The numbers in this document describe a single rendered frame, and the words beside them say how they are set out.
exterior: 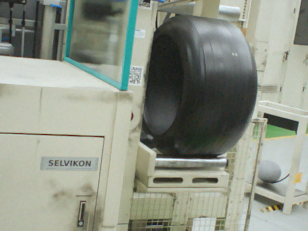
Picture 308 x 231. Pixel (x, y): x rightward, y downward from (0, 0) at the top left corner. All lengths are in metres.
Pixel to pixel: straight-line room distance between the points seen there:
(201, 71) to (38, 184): 0.91
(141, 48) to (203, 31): 0.24
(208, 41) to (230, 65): 0.12
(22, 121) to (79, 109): 0.14
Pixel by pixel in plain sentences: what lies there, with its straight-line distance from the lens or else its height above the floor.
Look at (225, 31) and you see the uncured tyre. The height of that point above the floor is 1.43.
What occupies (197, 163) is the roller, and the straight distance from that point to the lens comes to 2.40.
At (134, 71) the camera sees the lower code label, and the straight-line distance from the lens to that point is 2.28.
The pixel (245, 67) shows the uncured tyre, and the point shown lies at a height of 1.31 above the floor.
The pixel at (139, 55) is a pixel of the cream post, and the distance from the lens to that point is 2.28.
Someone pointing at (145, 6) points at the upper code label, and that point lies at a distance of 2.27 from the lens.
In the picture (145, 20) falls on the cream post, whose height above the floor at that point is 1.43.
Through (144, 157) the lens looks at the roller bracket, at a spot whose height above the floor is 0.92.
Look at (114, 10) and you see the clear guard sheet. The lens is 1.63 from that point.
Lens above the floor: 1.49
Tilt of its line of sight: 11 degrees down
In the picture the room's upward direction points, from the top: 8 degrees clockwise
